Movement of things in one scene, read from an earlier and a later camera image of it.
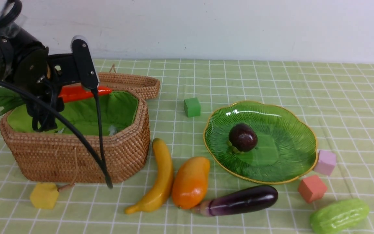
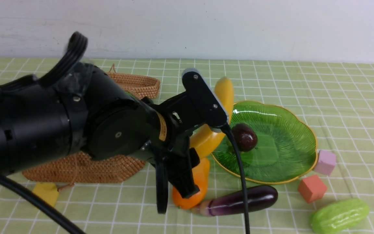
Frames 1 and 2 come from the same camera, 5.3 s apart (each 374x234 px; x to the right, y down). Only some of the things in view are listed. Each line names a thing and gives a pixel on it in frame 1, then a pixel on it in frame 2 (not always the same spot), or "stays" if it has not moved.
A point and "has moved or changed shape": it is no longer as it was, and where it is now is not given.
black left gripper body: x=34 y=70 to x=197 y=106
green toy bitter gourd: x=337 y=215 stays
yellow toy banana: x=160 y=188 has moved or changed shape
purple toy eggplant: x=235 y=200 stays
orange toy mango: x=190 y=182 stays
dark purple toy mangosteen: x=243 y=136 stays
